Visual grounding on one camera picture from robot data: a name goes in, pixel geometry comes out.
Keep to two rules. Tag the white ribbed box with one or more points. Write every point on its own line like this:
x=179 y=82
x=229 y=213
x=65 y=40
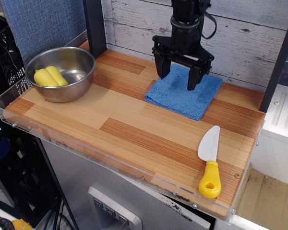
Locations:
x=270 y=153

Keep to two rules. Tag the yellow toy pepper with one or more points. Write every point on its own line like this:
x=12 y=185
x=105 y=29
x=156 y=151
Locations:
x=49 y=77

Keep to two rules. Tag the stainless steel cabinet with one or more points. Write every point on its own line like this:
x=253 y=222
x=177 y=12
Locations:
x=75 y=174

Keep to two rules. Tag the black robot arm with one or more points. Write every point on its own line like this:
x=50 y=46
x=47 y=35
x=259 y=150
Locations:
x=190 y=23

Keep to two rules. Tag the yellow crumpled object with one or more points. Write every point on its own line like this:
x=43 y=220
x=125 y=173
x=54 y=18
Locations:
x=20 y=224

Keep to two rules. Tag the blue fabric panel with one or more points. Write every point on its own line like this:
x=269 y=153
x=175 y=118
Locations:
x=40 y=25

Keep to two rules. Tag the black vertical post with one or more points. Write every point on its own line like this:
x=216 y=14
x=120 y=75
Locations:
x=280 y=62
x=95 y=27

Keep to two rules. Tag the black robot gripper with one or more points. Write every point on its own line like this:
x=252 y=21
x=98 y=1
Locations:
x=183 y=47

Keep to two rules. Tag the right black vertical post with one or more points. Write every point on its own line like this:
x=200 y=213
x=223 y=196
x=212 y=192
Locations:
x=280 y=62

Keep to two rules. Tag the grey control panel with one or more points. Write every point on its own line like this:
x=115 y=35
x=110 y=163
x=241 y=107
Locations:
x=110 y=214

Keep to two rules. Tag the black plastic crate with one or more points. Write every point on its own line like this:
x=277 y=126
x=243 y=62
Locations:
x=11 y=63

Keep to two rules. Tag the white yellow toy knife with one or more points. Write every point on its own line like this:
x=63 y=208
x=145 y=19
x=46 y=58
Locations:
x=210 y=184

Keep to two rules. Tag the blue cloth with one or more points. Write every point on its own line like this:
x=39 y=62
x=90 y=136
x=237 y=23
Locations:
x=172 y=94

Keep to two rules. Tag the stainless steel bowl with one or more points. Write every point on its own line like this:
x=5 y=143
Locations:
x=62 y=74

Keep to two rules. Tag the left black vertical post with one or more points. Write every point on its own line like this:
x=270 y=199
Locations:
x=95 y=27

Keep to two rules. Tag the clear acrylic table guard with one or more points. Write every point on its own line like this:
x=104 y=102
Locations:
x=114 y=126

